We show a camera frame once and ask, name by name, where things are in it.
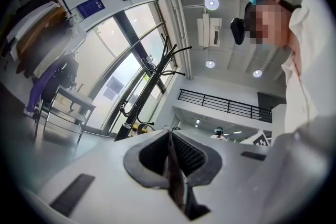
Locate brown hanging garment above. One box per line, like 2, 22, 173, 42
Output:
15, 5, 69, 57

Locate large glass window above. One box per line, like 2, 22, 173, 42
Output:
78, 0, 182, 137

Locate white ceiling pipes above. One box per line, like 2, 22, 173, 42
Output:
158, 0, 194, 81

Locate person's white shirt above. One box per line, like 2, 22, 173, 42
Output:
281, 0, 336, 140

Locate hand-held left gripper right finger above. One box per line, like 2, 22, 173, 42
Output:
171, 130, 224, 188

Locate large round ceiling light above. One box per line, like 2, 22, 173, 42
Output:
204, 0, 220, 10

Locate white ceiling air conditioner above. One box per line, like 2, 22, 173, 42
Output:
196, 13, 223, 48

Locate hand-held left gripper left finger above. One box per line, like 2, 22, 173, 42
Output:
123, 129, 171, 190

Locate black backpack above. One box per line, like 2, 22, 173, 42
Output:
41, 52, 80, 103

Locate blue wall poster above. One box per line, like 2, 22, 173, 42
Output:
76, 0, 107, 19

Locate black hanging garment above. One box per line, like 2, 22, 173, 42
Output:
15, 0, 58, 25

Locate black metal coat rack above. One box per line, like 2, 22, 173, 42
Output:
113, 34, 194, 143

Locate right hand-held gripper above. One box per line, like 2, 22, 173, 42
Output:
239, 130, 272, 147

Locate white hanging garment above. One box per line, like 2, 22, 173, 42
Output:
6, 1, 62, 44

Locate purple garment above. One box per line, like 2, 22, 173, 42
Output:
25, 59, 65, 114

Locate black head-mounted camera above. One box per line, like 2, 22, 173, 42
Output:
230, 17, 247, 46

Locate black balcony railing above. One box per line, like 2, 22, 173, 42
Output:
177, 88, 272, 124

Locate person's head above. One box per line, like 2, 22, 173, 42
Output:
244, 0, 302, 48

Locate grey metal table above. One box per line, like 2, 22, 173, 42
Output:
34, 84, 97, 145

